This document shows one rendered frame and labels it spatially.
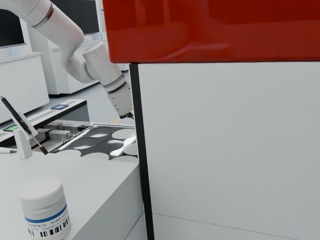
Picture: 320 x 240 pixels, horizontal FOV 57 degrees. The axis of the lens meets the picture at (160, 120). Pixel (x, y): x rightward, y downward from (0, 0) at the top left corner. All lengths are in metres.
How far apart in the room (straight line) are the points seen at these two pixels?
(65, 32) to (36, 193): 0.53
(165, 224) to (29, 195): 0.42
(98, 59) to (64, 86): 4.69
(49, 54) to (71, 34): 4.69
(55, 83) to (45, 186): 5.18
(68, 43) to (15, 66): 3.82
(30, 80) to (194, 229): 4.35
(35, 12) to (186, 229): 0.70
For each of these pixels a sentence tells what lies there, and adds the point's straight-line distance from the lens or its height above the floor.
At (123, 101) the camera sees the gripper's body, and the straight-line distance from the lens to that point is 1.08.
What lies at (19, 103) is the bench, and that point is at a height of 0.25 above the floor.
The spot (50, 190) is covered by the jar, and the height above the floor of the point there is 1.06.
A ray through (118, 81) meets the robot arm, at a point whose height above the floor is 1.11.
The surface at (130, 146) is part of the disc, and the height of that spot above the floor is 0.90.
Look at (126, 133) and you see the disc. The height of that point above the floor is 0.90.
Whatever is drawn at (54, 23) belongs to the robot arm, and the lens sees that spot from 0.92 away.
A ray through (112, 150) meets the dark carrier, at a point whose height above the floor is 0.90.
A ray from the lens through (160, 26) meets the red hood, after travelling 0.65.
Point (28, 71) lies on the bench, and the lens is 4.92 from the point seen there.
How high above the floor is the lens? 1.32
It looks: 20 degrees down
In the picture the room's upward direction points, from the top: 4 degrees counter-clockwise
